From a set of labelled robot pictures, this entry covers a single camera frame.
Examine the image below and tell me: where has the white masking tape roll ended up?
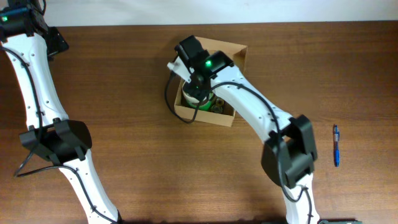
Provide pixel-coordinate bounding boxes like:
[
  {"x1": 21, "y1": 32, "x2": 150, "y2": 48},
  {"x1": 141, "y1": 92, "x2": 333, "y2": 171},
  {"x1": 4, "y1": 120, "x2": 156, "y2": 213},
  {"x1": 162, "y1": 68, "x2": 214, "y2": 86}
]
[{"x1": 182, "y1": 83, "x2": 199, "y2": 106}]

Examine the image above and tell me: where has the brown cardboard box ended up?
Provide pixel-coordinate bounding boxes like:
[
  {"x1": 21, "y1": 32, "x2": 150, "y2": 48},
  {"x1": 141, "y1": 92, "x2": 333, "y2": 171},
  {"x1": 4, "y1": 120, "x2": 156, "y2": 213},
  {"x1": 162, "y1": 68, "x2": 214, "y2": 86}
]
[{"x1": 172, "y1": 37, "x2": 248, "y2": 127}]

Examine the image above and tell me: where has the blue pen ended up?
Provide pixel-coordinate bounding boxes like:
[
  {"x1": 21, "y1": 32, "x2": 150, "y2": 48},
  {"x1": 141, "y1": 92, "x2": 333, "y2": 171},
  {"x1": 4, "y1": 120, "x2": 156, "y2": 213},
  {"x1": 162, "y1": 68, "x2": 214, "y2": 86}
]
[{"x1": 333, "y1": 124, "x2": 340, "y2": 167}]

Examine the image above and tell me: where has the green tape roll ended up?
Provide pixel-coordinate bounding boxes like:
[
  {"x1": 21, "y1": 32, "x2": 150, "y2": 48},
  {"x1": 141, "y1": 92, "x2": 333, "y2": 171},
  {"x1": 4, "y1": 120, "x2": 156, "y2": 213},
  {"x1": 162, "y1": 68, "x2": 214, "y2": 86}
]
[{"x1": 185, "y1": 96, "x2": 215, "y2": 111}]

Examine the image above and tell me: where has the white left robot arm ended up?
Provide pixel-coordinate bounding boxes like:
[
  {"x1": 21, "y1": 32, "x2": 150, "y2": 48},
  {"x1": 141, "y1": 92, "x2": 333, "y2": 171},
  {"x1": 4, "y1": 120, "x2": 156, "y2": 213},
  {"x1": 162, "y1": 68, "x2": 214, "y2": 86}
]
[{"x1": 1, "y1": 0, "x2": 123, "y2": 223}]

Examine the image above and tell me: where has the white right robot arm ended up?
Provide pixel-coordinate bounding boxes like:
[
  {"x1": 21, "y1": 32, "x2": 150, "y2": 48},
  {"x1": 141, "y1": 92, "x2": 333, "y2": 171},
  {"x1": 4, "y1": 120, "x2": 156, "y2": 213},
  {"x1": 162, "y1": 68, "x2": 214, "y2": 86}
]
[{"x1": 167, "y1": 35, "x2": 320, "y2": 223}]

